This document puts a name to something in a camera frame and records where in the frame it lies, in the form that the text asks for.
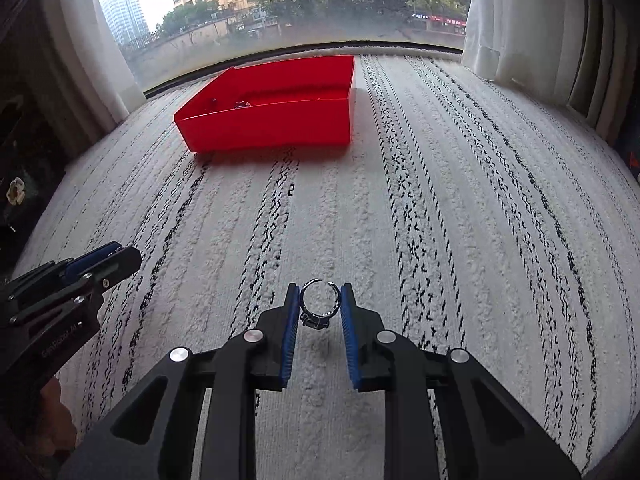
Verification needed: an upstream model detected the small silver ring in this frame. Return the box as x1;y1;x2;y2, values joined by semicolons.
297;277;343;331

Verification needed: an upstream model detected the person's left hand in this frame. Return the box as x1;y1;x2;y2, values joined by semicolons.
32;377;77;456

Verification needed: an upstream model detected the left white curtain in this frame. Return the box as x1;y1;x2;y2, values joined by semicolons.
1;0;145;159

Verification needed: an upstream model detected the white curtain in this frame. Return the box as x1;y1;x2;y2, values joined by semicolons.
462;0;639;145
1;0;145;159

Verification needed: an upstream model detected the white patterned bedspread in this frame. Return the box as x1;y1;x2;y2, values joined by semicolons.
16;55;639;471

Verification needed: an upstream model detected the red plastic tray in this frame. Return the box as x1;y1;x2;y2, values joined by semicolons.
174;54;355;153

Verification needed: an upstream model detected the right white curtain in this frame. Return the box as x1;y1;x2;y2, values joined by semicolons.
462;0;639;145

